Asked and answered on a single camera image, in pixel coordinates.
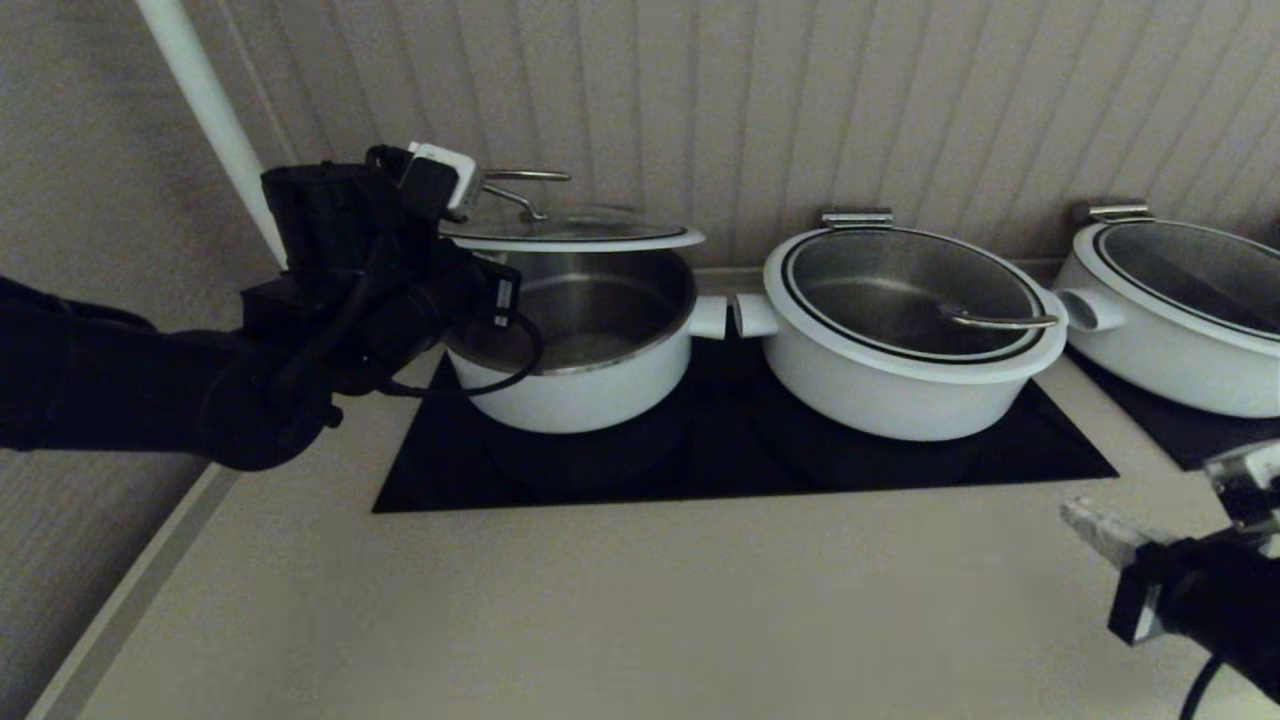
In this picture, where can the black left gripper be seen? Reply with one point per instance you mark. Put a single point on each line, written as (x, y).
(450, 300)

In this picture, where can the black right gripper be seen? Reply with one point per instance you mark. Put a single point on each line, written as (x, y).
(1220, 600)

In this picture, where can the glass lid white rim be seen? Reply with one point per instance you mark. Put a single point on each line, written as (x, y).
(570, 238)
(1200, 270)

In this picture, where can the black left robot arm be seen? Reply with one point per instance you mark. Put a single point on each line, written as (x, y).
(120, 390)

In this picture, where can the white round pot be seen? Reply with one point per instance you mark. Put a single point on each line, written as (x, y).
(880, 408)
(580, 400)
(1150, 362)

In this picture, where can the middle white pot with lid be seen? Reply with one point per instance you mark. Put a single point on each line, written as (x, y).
(900, 290)

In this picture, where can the large black glass cooktop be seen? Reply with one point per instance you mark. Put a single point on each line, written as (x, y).
(720, 462)

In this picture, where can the white metal pole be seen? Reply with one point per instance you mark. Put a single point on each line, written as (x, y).
(200, 90)

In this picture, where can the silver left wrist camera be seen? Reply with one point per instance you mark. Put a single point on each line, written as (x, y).
(450, 175)

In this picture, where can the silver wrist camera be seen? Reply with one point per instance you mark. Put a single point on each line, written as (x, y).
(1250, 475)
(450, 175)

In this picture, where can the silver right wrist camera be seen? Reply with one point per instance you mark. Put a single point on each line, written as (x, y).
(1250, 475)

